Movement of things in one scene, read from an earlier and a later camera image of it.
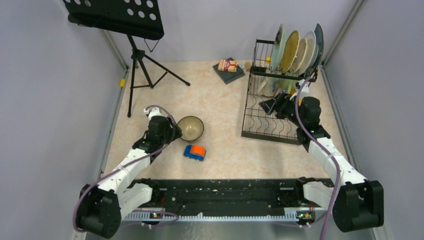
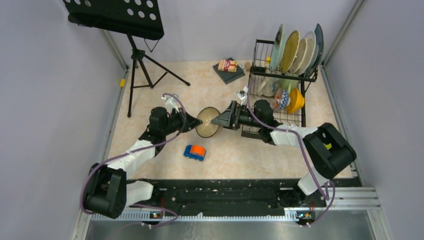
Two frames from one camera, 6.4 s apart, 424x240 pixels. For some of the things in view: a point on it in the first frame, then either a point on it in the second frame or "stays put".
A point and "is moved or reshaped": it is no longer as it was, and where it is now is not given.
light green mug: (287, 85) stays put
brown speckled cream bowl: (192, 128) is moved or reshaped
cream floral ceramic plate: (300, 55) stays put
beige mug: (269, 87) stays put
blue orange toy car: (195, 152) stays put
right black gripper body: (293, 117) to (245, 118)
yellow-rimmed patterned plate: (290, 51) stays put
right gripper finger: (275, 106) to (227, 118)
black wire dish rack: (265, 83) stays put
